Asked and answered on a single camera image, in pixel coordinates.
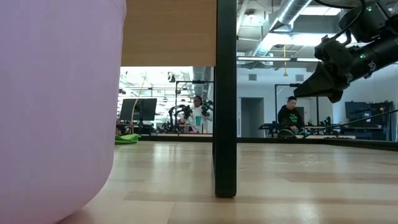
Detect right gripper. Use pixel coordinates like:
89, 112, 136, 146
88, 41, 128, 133
293, 60, 355, 103

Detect wooden shelf board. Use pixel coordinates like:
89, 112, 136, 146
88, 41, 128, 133
121, 0, 218, 67

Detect person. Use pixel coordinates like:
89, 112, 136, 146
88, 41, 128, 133
185, 95, 214, 134
277, 95, 308, 135

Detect black monitor on stand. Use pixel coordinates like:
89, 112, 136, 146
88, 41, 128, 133
119, 98, 158, 122

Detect folded green cloth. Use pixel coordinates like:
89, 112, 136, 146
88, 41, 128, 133
114, 133, 142, 145

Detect small lilac plastic cup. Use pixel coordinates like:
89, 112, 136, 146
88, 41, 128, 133
0, 0, 127, 224

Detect black gantry frame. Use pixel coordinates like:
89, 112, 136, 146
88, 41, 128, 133
274, 82, 320, 135
175, 80, 214, 135

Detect yellow hanging cord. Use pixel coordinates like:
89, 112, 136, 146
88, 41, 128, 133
282, 45, 289, 77

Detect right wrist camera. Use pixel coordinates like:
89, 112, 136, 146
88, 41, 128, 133
313, 34, 355, 65

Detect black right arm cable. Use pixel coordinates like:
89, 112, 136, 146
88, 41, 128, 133
303, 108, 398, 138

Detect black arched cable bracket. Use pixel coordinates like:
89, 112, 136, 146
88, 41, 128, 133
277, 128, 295, 139

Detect black metal table frame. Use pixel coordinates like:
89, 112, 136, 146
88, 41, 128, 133
138, 133, 398, 152

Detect black wall monitors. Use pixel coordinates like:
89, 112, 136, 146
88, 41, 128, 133
344, 100, 394, 141

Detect silver ventilation duct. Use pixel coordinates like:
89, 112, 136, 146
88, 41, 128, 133
248, 0, 313, 60

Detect black shelf support frame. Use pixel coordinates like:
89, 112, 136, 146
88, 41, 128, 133
212, 0, 238, 198

